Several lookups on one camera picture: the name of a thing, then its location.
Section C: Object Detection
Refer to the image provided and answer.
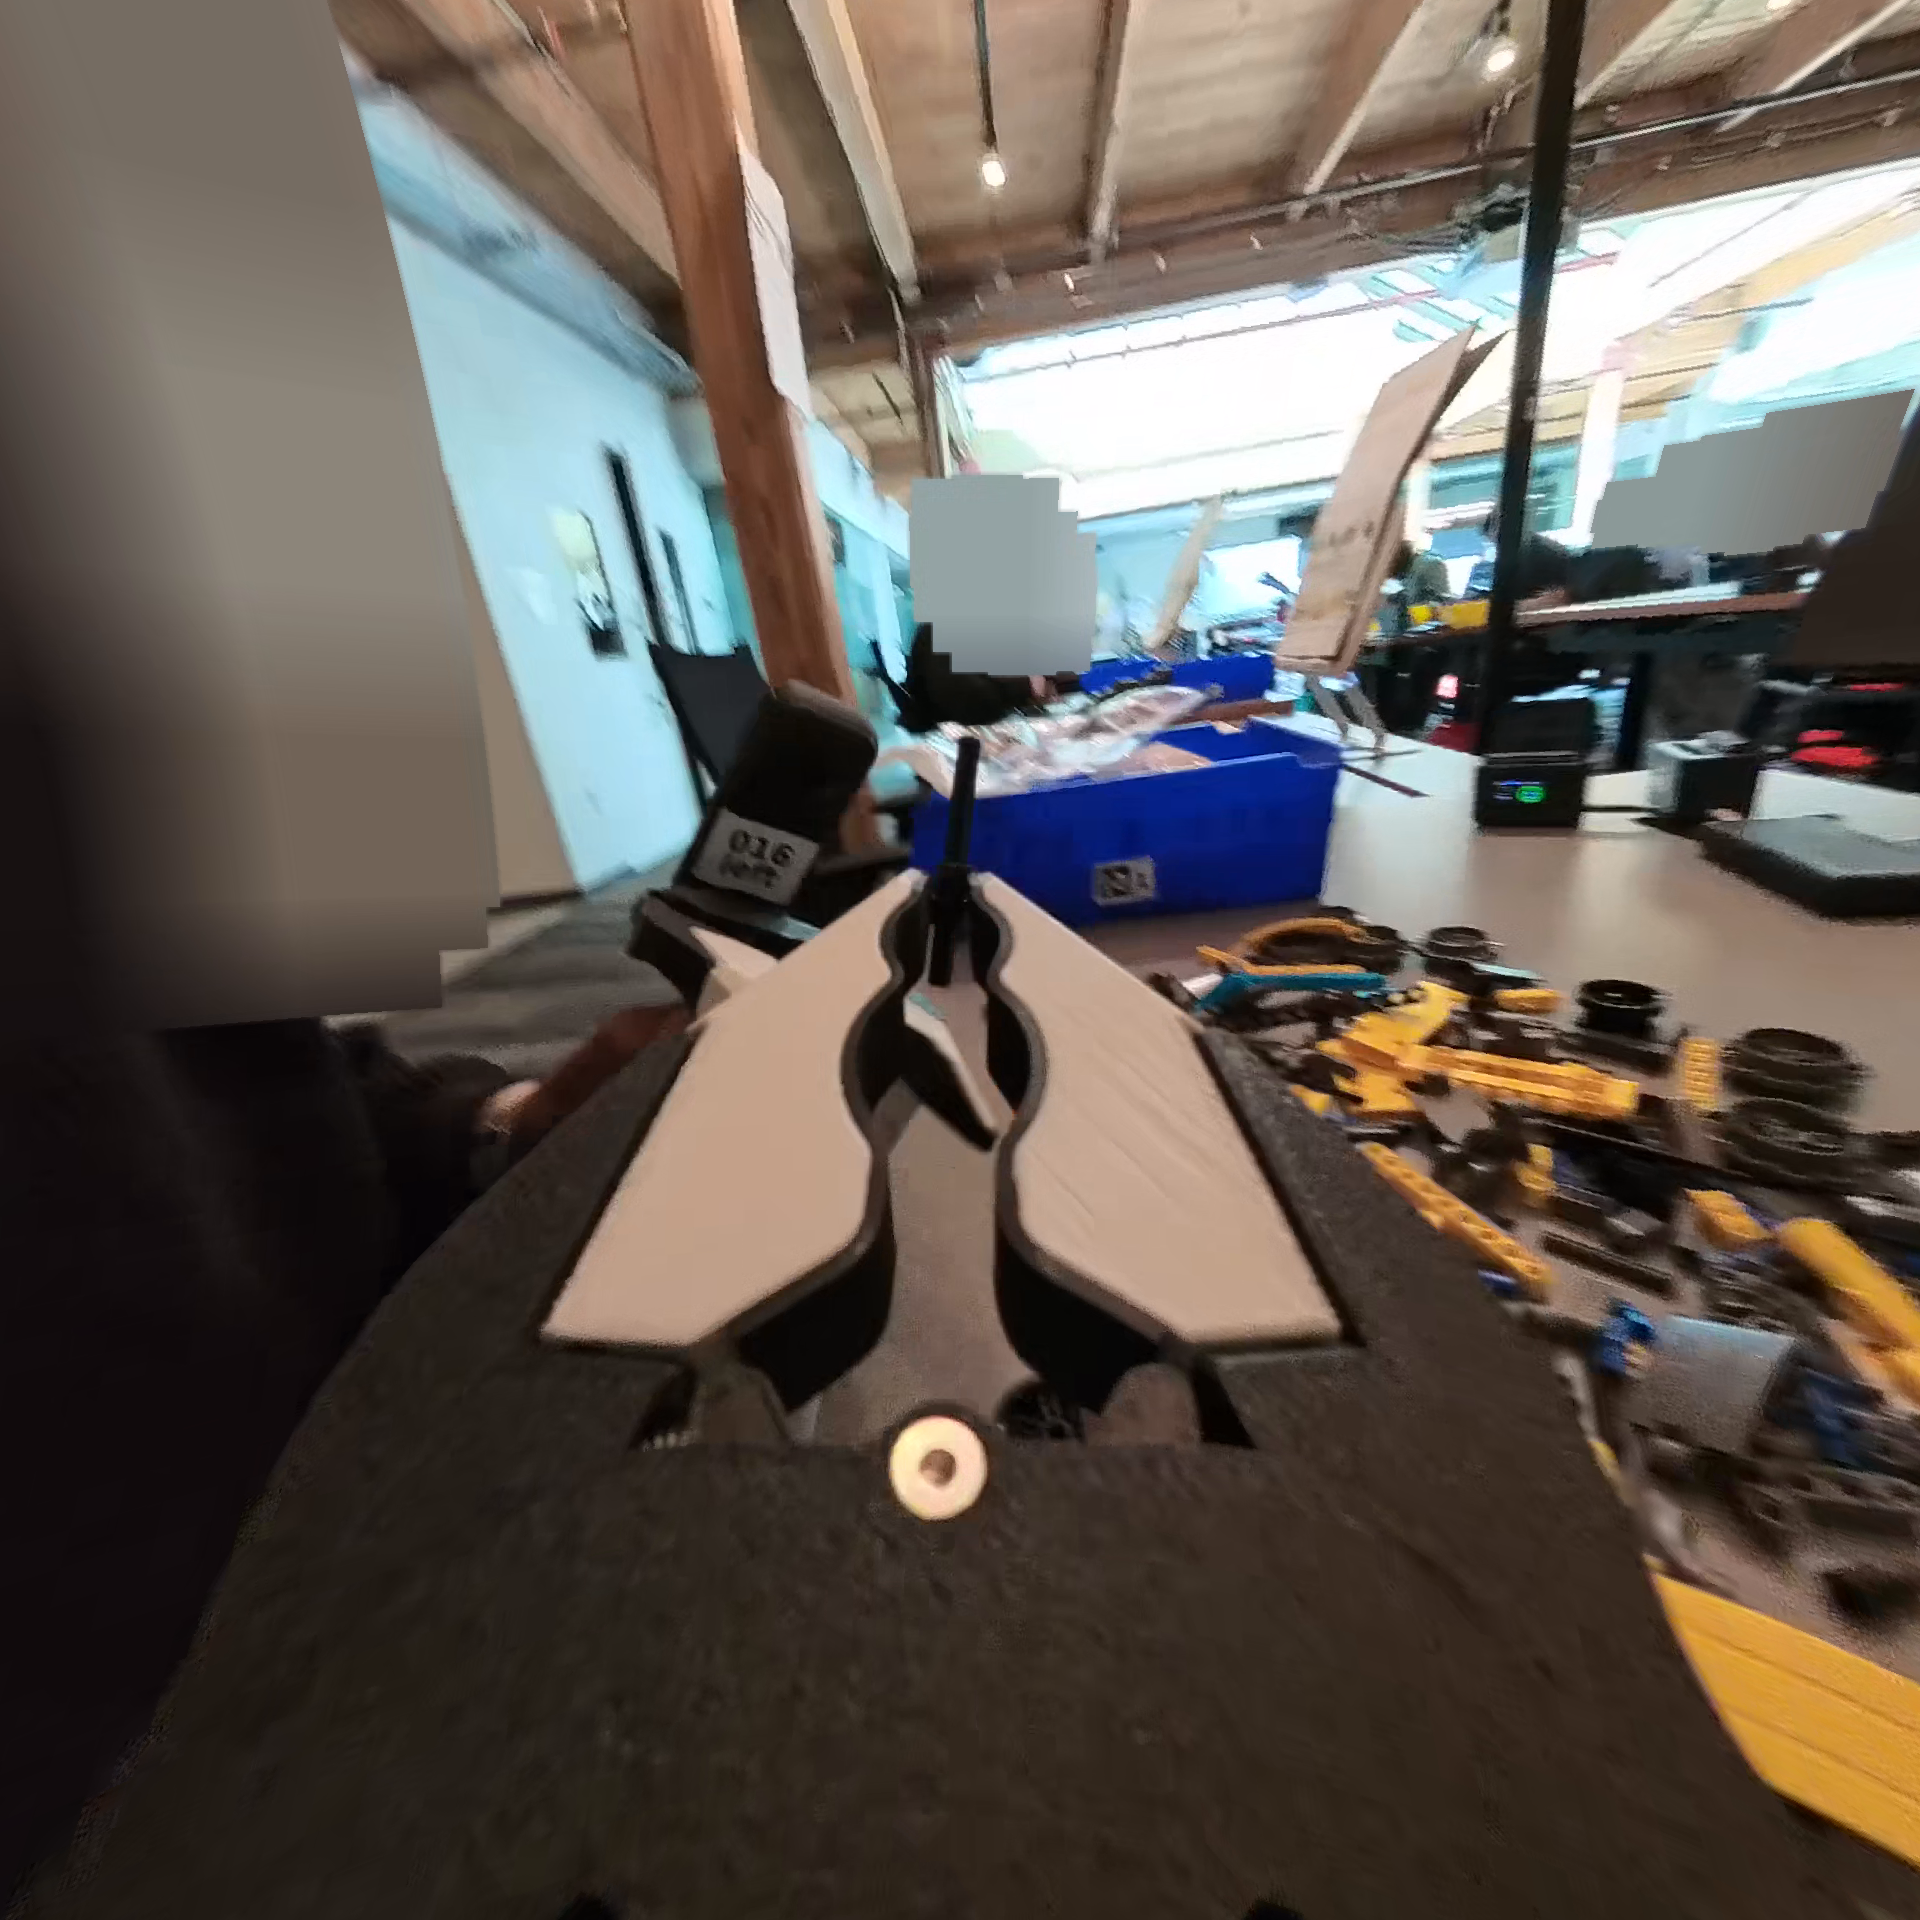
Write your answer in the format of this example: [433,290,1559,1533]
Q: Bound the black closed laptop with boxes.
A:
[1703,814,1920,922]

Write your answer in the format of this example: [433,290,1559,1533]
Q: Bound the black power bank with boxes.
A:
[1474,697,1597,833]

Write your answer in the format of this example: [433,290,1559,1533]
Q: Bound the plain blue storage bin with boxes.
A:
[1080,652,1279,707]

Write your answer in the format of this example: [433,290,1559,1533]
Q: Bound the small cardboard sign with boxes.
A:
[1149,495,1229,655]

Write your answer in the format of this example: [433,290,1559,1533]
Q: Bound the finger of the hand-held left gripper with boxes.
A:
[693,929,785,1010]
[897,1002,1011,1154]

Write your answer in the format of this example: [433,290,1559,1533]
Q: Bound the black office chair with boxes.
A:
[647,637,785,817]

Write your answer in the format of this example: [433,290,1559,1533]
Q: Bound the person's left hand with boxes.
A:
[478,1002,695,1150]

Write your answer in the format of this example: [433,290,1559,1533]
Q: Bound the large cardboard sign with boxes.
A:
[1277,326,1514,681]

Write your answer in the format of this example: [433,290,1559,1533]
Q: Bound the framed wall picture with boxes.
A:
[547,507,632,661]

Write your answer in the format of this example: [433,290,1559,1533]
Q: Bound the wooden post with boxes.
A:
[623,0,859,711]

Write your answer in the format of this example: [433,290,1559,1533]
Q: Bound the black pole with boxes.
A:
[1477,0,1594,751]

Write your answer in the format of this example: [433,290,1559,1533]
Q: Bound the clear plastic bags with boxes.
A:
[961,681,1250,782]

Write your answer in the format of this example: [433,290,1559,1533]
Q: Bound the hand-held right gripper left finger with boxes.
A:
[541,870,939,1413]

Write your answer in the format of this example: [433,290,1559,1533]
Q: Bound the person's black sweater torso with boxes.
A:
[0,1019,528,1920]

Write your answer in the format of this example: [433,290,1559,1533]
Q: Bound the blue storage bin with tag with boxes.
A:
[912,721,1345,933]

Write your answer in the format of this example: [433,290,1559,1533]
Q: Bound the background wooden desk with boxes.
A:
[1381,590,1818,725]

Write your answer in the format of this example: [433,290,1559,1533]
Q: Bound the printed instruction leaflet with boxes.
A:
[1650,1569,1920,1873]

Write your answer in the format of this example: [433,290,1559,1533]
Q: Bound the small black box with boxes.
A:
[1649,737,1777,820]

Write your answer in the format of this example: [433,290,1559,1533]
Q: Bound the pile of toy building parts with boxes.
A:
[1152,908,1920,1629]

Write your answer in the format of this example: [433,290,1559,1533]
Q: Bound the black toy axle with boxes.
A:
[921,737,990,990]

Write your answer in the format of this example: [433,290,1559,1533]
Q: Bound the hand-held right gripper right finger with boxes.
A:
[968,870,1345,1409]

